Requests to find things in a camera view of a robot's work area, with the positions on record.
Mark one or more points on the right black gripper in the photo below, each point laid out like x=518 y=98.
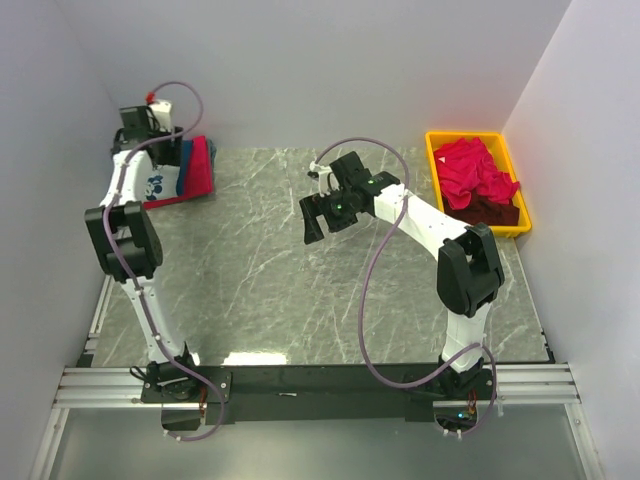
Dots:
x=316 y=206

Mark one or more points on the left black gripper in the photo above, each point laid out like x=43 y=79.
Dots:
x=172 y=154

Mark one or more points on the blue t-shirt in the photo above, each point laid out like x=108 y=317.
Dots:
x=166 y=185

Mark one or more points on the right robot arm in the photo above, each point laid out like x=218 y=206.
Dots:
x=469 y=270

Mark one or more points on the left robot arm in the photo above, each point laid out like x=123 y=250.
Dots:
x=129 y=250

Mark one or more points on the folded pink t-shirt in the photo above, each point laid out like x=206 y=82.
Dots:
x=200 y=177

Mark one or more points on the folded grey t-shirt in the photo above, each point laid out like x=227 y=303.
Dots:
x=212 y=151

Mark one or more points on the crumpled pink t-shirt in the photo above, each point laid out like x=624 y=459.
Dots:
x=466 y=167

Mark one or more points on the dark red t-shirt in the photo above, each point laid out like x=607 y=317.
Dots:
x=482 y=210

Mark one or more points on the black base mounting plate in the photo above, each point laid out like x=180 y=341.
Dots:
x=302 y=392

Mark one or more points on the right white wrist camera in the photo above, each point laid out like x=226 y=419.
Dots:
x=324 y=178

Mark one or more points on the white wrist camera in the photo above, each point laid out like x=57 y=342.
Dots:
x=159 y=113
x=324 y=178

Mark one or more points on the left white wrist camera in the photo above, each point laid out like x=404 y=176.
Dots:
x=159 y=113

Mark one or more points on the aluminium rail frame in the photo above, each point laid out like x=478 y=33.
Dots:
x=112 y=388

